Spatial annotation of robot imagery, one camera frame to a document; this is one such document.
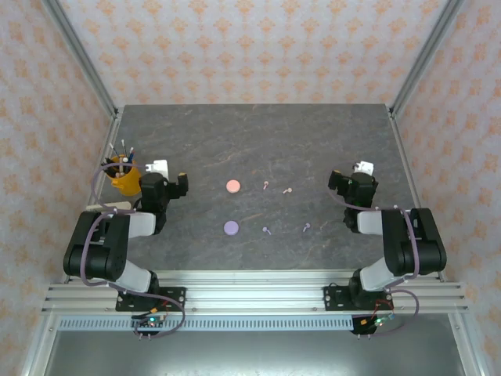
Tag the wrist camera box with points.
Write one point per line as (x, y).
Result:
(366, 167)
(160, 167)

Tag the pink earbud charging case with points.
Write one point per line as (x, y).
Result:
(233, 186)

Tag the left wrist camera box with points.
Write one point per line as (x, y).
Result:
(160, 167)

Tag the right aluminium frame post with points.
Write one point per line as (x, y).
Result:
(426, 55)

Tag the beige wooden stick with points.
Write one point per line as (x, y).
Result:
(122, 166)

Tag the grey metal sheet panel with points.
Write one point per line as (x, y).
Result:
(254, 356)

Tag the right aluminium table side rail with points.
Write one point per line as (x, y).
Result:
(397, 133)

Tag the beige and blue stapler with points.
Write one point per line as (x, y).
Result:
(117, 205)

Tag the aluminium frame post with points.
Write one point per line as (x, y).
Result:
(426, 55)
(78, 55)

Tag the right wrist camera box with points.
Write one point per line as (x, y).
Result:
(366, 167)

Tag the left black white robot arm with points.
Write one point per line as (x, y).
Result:
(98, 250)

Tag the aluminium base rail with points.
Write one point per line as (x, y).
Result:
(254, 297)

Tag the purple earbud charging case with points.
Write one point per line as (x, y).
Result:
(231, 228)

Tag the black pencil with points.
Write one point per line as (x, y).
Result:
(109, 162)

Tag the purple earbud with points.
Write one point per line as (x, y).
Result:
(306, 226)
(266, 230)

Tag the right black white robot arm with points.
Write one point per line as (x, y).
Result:
(422, 250)

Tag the blue and red pen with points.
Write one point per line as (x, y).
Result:
(130, 154)

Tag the aluminium table side rail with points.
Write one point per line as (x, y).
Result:
(397, 133)
(112, 133)

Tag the left aluminium frame post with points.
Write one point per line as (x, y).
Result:
(78, 55)

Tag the left aluminium table side rail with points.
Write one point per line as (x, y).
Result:
(112, 133)

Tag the yellow metal pen cup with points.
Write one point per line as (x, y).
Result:
(129, 182)

